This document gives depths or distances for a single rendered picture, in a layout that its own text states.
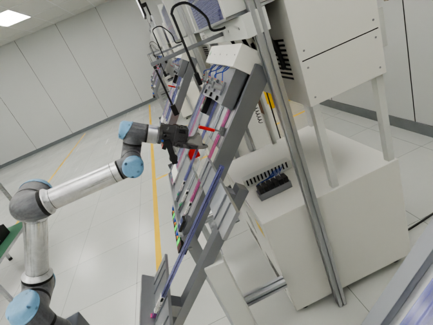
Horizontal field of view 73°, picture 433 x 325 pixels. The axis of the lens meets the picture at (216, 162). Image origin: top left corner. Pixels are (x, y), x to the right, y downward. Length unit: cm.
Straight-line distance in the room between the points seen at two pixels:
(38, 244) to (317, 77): 123
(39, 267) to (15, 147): 963
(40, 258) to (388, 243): 155
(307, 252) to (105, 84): 902
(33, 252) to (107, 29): 882
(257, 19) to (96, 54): 902
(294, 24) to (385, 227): 101
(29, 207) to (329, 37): 116
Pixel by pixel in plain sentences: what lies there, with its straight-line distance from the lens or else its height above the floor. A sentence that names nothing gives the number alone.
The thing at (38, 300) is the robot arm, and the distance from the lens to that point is 140.
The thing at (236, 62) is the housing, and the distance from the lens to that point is 104.
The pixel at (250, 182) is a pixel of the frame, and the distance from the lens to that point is 150.
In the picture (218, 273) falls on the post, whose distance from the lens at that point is 88.
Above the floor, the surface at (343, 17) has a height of 125.
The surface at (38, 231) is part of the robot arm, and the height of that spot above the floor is 96.
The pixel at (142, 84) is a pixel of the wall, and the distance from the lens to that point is 984.
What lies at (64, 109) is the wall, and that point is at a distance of 1026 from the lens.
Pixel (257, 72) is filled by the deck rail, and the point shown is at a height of 120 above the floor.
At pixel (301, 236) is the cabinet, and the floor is 47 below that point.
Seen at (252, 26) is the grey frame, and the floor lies 134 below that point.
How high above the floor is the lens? 139
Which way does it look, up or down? 24 degrees down
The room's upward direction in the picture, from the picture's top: 23 degrees counter-clockwise
